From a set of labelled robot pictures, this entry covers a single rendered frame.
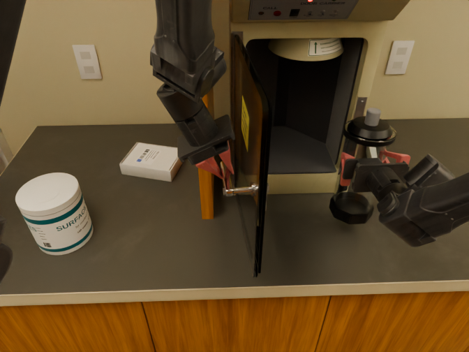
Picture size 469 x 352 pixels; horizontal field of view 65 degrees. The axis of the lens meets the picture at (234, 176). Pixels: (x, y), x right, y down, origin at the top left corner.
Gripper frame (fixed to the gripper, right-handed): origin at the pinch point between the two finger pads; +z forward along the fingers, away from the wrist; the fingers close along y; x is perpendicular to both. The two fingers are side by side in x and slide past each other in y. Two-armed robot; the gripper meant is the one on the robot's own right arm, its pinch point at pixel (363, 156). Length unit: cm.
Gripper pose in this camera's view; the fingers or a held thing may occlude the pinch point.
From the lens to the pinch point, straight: 86.5
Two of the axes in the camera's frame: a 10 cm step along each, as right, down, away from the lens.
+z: -0.8, -5.5, 8.3
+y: -10.0, 0.4, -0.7
